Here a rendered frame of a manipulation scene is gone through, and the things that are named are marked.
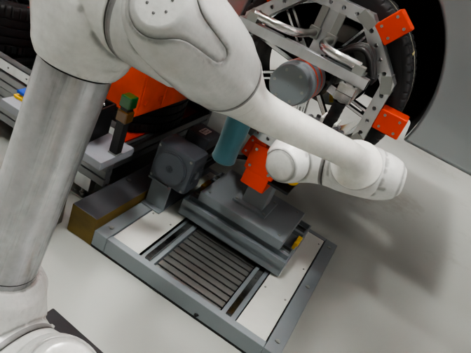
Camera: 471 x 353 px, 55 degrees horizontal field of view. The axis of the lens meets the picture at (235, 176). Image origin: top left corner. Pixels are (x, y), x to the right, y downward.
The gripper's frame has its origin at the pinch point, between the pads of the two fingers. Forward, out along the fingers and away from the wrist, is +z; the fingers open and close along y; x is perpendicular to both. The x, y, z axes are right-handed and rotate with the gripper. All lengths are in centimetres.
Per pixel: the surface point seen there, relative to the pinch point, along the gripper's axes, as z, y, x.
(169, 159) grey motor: 13, -49, -47
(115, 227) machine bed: -5, -53, -75
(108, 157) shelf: -19, -55, -38
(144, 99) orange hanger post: 1, -59, -24
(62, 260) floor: -25, -58, -83
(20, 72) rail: 6, -120, -44
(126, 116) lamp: -17, -53, -23
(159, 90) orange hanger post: 8, -59, -22
